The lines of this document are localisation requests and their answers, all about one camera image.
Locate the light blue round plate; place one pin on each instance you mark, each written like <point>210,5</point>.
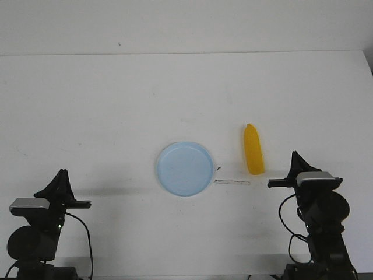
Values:
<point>184,168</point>

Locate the clear tape strip horizontal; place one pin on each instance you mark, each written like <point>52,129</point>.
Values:
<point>233,182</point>

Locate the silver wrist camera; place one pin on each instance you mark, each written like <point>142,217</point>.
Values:
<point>318,179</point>
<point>28,206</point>

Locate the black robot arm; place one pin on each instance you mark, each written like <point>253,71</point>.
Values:
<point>322,210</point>
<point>34,246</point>

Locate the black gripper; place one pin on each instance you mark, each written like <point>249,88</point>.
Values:
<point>61,200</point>
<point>300,172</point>

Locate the yellow toy corn cob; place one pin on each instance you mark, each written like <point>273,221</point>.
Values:
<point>253,151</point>

